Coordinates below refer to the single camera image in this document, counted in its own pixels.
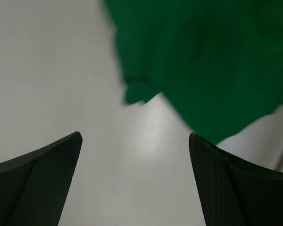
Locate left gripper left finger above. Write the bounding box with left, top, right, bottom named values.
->
left=0, top=132, right=83, bottom=226

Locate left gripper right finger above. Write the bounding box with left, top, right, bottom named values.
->
left=189, top=133, right=283, bottom=226

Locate green t-shirt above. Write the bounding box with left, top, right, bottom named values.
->
left=104, top=0, right=283, bottom=144

